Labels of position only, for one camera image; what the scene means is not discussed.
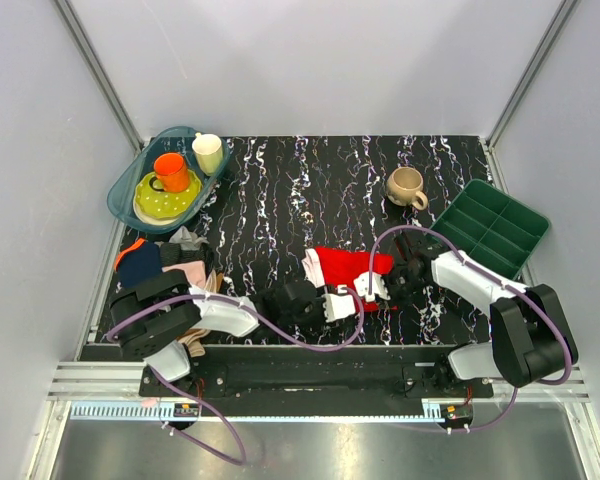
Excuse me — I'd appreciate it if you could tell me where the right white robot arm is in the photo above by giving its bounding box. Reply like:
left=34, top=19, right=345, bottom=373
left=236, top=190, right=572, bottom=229
left=383, top=235, right=579, bottom=397

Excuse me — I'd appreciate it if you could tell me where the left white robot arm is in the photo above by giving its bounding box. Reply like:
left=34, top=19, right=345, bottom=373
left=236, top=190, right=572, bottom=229
left=106, top=271, right=333, bottom=396

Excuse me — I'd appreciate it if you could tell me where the beige ceramic mug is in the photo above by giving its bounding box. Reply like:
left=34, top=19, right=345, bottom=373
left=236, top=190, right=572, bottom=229
left=386, top=167, right=429, bottom=211

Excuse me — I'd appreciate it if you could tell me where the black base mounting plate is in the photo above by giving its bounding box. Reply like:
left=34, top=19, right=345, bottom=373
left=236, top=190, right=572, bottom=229
left=131, top=345, right=500, bottom=420

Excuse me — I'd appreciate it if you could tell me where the green divided organizer tray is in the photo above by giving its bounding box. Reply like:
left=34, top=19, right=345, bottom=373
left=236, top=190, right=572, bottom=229
left=432, top=179, right=550, bottom=280

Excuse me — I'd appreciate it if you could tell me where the pile of mixed clothes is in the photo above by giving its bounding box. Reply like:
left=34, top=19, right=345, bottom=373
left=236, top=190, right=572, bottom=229
left=107, top=238, right=206, bottom=361

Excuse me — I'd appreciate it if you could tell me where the yellow green dotted plate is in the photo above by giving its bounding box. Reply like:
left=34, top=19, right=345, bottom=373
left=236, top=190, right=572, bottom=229
left=133, top=169, right=203, bottom=225

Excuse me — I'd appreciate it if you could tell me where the cream yellow cup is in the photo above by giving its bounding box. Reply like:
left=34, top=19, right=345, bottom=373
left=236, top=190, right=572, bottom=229
left=192, top=132, right=224, bottom=176

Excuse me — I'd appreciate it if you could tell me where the orange mug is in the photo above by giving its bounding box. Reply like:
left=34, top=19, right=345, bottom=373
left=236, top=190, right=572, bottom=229
left=150, top=153, right=190, bottom=193

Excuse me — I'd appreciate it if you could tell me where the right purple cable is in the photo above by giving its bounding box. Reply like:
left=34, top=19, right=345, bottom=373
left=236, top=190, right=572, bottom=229
left=367, top=224, right=581, bottom=434

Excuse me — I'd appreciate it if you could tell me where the aluminium rail frame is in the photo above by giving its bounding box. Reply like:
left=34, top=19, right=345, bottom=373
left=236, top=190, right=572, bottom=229
left=48, top=362, right=590, bottom=424

